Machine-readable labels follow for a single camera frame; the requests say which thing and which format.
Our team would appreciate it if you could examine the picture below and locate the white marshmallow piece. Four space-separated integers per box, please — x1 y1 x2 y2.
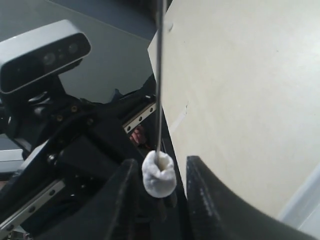
141 150 177 199

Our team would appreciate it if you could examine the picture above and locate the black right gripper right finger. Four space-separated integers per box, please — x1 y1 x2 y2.
186 155 314 240

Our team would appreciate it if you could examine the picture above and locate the white plastic tray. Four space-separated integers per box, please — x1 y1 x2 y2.
277 165 320 230

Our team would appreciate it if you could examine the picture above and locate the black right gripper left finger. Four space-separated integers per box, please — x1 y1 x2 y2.
98 159 139 240

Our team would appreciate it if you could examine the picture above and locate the grey depth camera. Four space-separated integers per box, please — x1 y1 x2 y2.
0 19 91 94

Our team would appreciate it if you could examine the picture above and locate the silver linear rail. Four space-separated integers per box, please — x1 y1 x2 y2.
0 180 65 239

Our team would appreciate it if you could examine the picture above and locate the thin metal skewer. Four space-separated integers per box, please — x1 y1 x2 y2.
154 0 167 166

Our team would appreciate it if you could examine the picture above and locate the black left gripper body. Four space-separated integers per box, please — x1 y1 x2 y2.
0 76 160 240

